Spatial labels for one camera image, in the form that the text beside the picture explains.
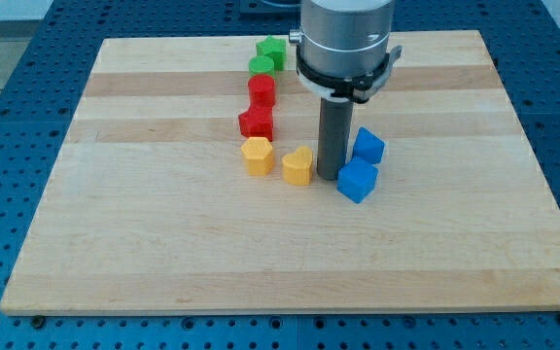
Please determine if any yellow heart block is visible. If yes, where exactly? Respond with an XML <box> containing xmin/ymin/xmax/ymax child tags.
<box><xmin>282</xmin><ymin>146</ymin><xmax>313</xmax><ymax>187</ymax></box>

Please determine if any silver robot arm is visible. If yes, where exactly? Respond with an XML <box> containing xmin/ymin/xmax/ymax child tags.
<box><xmin>289</xmin><ymin>0</ymin><xmax>403</xmax><ymax>104</ymax></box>

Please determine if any yellow hexagon block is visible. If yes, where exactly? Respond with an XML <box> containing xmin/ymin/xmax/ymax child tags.
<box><xmin>241</xmin><ymin>137</ymin><xmax>275</xmax><ymax>176</ymax></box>

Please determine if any red star block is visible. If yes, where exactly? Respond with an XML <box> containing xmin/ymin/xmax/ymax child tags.
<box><xmin>238</xmin><ymin>106</ymin><xmax>273</xmax><ymax>142</ymax></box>

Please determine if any blue cube block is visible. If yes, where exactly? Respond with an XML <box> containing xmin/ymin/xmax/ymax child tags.
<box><xmin>336</xmin><ymin>157</ymin><xmax>379</xmax><ymax>203</ymax></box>

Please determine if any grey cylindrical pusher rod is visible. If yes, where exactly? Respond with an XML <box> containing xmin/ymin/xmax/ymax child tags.
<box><xmin>317</xmin><ymin>99</ymin><xmax>353</xmax><ymax>181</ymax></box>

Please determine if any red cylinder block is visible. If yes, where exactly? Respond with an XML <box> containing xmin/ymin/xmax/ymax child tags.
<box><xmin>247</xmin><ymin>74</ymin><xmax>276</xmax><ymax>107</ymax></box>

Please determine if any blue triangle block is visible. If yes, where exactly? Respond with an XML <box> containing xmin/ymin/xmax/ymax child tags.
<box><xmin>352</xmin><ymin>126</ymin><xmax>386</xmax><ymax>164</ymax></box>

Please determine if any green cylinder block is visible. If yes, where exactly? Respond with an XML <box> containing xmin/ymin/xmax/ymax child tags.
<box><xmin>248</xmin><ymin>55</ymin><xmax>275</xmax><ymax>78</ymax></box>

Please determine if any green star block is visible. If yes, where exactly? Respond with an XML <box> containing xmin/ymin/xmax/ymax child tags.
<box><xmin>256</xmin><ymin>36</ymin><xmax>287</xmax><ymax>71</ymax></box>

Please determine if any light wooden board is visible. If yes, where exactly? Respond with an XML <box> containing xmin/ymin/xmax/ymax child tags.
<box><xmin>0</xmin><ymin>30</ymin><xmax>560</xmax><ymax>316</ymax></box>

